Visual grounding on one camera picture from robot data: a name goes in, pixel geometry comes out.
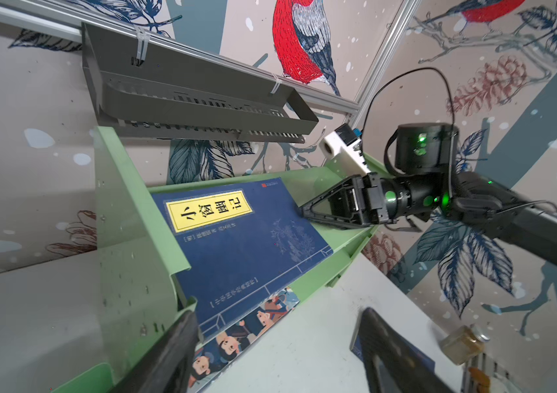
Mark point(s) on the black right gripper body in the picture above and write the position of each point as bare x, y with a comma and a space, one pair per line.
383, 200

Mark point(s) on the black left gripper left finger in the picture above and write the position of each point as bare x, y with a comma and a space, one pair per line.
167, 366

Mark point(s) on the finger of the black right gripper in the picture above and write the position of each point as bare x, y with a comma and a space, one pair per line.
342, 199
338, 222

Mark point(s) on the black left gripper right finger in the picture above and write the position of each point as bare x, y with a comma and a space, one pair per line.
385, 371

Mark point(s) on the colourful illustrated thick book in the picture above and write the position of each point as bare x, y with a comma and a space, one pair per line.
219, 353

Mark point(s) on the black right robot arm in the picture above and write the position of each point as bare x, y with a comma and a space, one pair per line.
476, 216

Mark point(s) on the small glass jar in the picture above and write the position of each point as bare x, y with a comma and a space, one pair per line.
464, 343

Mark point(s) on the green wooden shelf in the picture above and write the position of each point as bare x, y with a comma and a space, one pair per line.
139, 257

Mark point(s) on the black hanging basket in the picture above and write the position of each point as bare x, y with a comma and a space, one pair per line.
146, 88

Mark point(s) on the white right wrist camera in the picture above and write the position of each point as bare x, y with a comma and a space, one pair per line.
344, 148

